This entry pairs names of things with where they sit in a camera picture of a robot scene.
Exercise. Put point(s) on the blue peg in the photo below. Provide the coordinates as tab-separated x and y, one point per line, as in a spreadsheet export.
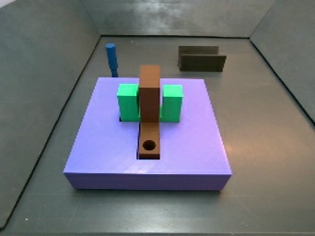
112	59

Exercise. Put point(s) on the purple base board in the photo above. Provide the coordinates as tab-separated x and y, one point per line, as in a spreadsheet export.
102	161

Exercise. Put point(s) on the green block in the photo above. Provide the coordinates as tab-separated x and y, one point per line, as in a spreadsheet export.
128	104

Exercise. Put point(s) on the dark grey bracket block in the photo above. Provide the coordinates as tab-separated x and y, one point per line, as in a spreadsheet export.
200	59

